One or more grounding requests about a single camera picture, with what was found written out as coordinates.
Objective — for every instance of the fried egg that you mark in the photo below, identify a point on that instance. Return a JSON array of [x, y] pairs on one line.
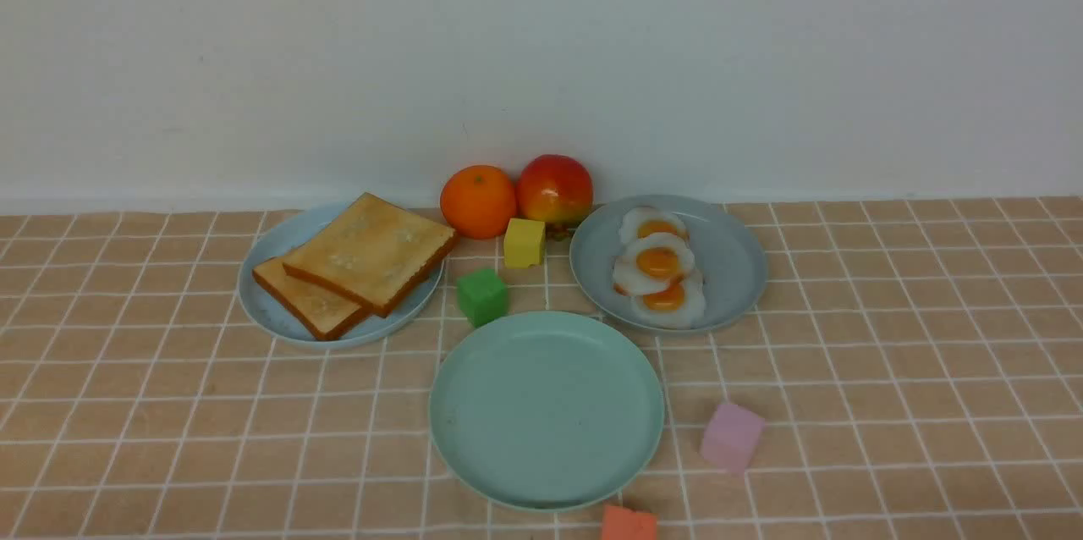
[[642, 221], [650, 265], [680, 306]]

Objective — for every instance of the mint green plate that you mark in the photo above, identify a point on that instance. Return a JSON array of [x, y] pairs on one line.
[[546, 411]]

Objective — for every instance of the red-orange cube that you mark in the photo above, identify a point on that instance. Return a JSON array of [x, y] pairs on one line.
[[619, 523]]

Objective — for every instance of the pink cube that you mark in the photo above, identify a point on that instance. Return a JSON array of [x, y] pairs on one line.
[[731, 437]]

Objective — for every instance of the green cube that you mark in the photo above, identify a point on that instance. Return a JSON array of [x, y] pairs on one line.
[[482, 296]]

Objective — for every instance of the yellow cube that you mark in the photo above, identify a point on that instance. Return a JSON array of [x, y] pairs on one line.
[[524, 243]]

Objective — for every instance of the orange fruit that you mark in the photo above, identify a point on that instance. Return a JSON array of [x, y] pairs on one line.
[[479, 202]]

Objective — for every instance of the grey-blue plate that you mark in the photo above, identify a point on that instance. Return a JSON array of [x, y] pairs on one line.
[[726, 253]]

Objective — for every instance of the red apple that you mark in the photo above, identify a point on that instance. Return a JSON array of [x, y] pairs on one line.
[[555, 189]]

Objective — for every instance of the toast slice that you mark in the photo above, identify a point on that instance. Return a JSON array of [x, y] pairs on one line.
[[374, 253], [327, 316]]

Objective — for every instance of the light blue plate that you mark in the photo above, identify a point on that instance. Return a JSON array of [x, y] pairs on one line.
[[264, 301]]

